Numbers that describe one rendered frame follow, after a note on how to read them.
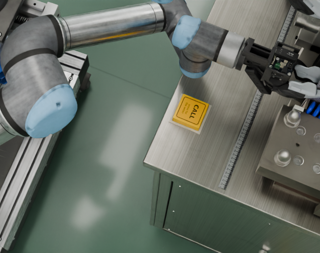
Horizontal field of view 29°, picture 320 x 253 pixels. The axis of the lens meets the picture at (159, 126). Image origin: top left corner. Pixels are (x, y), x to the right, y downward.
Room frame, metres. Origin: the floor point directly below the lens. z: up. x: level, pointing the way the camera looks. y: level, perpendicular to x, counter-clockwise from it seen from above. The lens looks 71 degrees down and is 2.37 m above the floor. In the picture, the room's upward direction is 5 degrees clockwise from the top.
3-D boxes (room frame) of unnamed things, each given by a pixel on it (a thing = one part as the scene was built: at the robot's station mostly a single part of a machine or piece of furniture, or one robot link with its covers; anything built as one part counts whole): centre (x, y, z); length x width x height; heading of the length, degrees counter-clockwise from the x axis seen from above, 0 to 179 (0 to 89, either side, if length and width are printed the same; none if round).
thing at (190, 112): (0.54, -0.07, 0.91); 0.07 x 0.07 x 0.02; 72
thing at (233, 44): (0.63, -0.15, 1.11); 0.08 x 0.05 x 0.08; 162
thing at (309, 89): (0.55, -0.32, 1.11); 0.09 x 0.03 x 0.06; 71
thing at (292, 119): (0.50, -0.30, 1.05); 0.04 x 0.04 x 0.04
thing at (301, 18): (0.68, -0.28, 1.18); 0.04 x 0.02 x 0.04; 162
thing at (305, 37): (0.67, -0.32, 1.05); 0.06 x 0.05 x 0.31; 72
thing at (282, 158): (0.41, -0.28, 1.05); 0.04 x 0.04 x 0.04
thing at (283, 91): (0.56, -0.27, 1.09); 0.09 x 0.05 x 0.02; 71
